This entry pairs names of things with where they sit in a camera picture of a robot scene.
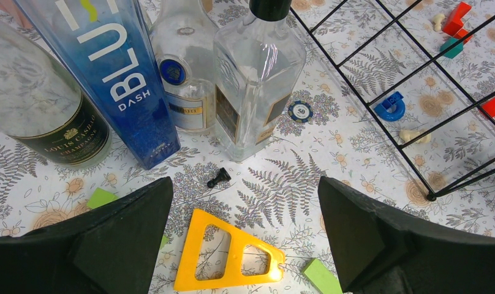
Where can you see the teal cube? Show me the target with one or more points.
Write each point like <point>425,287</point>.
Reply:
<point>451,48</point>

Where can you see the green block upper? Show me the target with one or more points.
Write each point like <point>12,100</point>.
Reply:
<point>164,241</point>

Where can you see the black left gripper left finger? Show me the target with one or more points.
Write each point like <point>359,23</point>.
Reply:
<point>110,249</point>

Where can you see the cream chess pawn far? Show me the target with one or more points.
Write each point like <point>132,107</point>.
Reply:
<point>437,22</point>

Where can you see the red arch block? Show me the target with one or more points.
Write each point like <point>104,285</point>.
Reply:
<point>454,21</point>

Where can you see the poker chip near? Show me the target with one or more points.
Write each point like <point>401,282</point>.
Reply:
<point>300,111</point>

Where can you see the blue arch toy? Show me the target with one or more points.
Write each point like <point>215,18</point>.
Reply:
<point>392,108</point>

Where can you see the clear bottle black label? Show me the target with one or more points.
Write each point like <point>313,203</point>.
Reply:
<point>43,107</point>

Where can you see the red cube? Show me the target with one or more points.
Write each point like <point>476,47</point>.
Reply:
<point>461,35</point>

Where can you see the blue square glass bottle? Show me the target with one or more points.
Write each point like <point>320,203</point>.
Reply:
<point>105,45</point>

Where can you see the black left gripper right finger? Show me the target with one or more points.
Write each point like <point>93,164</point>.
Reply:
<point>377,248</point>

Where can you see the green block middle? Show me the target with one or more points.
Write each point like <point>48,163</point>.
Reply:
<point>100,198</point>

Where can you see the brown chess pawn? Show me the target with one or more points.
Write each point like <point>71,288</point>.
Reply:
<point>221,176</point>

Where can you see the green flat block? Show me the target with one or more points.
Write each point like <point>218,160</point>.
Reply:
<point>321,277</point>

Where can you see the cream chess piece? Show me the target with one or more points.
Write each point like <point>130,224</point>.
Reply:
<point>408,135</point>

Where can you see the clear round bottle gold label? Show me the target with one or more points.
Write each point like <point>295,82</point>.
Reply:
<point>182,41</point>

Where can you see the black wire wine rack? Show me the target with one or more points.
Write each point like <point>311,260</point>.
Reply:
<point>376,48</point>

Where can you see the yellow triangle frame toy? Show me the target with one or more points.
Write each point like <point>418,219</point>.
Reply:
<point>233,276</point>

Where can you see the clear square bottle black cap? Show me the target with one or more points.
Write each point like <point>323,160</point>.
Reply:
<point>257,61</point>

